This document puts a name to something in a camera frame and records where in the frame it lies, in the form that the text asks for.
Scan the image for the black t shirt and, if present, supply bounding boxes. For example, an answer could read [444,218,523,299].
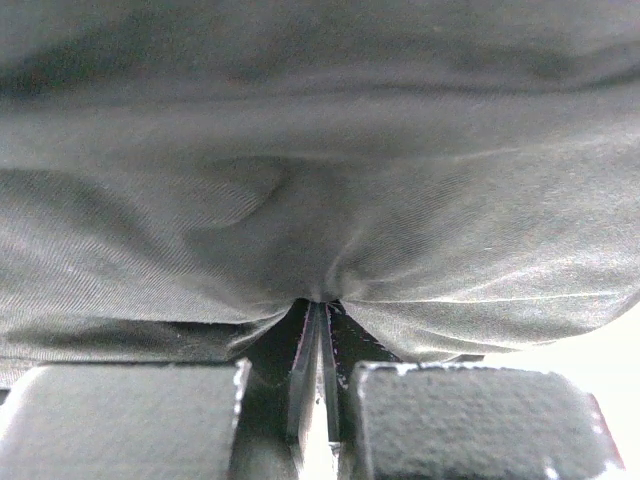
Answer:
[1,1,639,388]

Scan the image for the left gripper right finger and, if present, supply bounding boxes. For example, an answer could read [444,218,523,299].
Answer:
[319,303,625,479]

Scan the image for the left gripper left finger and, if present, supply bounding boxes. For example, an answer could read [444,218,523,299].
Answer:
[1,301,317,479]

